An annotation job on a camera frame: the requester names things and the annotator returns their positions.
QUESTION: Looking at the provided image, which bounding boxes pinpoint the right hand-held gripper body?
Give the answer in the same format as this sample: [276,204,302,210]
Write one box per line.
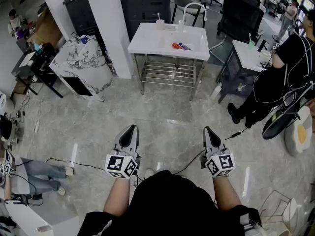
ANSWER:
[200,147,236,179]

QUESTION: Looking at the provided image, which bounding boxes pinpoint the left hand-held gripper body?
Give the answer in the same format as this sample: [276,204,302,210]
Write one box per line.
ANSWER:
[104,146,142,180]

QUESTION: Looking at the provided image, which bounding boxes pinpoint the person's right forearm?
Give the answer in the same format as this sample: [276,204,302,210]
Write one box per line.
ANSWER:
[211,175,243,215]

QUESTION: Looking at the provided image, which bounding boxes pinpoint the person's left forearm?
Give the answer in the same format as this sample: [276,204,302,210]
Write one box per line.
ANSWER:
[103,176,134,217]

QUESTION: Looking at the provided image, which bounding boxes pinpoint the black sink stand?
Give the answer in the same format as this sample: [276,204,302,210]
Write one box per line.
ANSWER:
[217,45,267,104]

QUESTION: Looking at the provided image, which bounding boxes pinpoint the metal sink stand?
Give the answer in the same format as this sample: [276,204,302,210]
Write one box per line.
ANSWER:
[134,53,205,102]

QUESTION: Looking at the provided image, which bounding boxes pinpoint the person's black shirt torso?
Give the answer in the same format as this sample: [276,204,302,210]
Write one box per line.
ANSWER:
[77,170,262,236]

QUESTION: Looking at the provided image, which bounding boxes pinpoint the grey white waist bag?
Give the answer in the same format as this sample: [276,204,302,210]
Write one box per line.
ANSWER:
[239,212,264,236]

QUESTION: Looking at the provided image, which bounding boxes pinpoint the fried egg cushion stool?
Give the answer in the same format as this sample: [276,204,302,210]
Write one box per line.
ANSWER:
[283,106,314,157]

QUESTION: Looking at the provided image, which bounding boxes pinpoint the marble pattern cabinet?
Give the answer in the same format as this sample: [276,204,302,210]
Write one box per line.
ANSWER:
[49,34,114,102]

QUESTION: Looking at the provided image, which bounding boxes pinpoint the small white sink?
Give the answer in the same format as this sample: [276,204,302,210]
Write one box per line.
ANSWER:
[232,39,274,73]

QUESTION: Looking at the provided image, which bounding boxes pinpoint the white sink basin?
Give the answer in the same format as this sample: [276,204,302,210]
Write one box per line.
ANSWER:
[127,22,211,61]

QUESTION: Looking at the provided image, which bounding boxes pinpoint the black desk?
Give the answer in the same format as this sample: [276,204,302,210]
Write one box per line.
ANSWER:
[10,43,65,99]

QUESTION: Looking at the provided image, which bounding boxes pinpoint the black mesh office chair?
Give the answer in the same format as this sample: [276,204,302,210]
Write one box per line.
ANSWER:
[216,0,265,44]

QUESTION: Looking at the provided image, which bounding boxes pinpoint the cardboard boxes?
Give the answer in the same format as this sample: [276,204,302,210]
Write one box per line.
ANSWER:
[26,6,63,47]

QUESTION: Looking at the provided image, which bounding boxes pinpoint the large black appliance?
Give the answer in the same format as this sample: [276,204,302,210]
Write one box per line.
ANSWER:
[117,0,172,43]

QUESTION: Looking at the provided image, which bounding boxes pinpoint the beige chair with black legs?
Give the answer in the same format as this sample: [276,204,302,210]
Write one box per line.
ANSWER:
[171,0,206,28]

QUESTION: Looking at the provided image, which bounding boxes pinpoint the white curved faucet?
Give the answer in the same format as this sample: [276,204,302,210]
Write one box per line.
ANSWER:
[177,2,208,33]

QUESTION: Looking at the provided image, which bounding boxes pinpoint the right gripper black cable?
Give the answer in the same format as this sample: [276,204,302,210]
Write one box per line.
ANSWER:
[172,149,206,176]

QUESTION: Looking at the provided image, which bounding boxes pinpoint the black floor cable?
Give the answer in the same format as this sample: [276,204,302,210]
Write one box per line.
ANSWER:
[45,157,109,172]

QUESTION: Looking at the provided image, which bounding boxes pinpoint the black green cabled device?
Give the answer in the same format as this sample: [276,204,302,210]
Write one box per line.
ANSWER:
[261,102,301,140]

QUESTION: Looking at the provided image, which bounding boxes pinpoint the wire frame stool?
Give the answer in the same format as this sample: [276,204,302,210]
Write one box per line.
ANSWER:
[257,189,299,229]

